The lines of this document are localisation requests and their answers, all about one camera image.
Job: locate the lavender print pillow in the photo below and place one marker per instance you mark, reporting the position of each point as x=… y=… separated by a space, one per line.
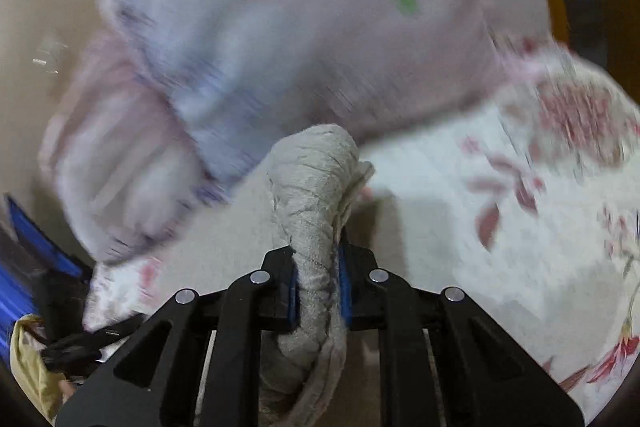
x=300 y=32

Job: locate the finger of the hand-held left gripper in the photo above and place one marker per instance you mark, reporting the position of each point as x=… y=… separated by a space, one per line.
x=12 y=302
x=47 y=239

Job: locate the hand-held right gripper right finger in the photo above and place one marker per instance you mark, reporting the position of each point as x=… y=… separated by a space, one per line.
x=352 y=287

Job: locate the floral bed sheet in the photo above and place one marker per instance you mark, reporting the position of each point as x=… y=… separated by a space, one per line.
x=525 y=232

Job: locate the pink floral pillow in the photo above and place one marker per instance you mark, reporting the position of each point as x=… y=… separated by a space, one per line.
x=120 y=167

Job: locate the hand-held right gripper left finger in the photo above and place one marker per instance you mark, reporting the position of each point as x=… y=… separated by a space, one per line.
x=280 y=287

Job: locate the yellow cloth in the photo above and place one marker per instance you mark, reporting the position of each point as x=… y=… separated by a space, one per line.
x=35 y=367

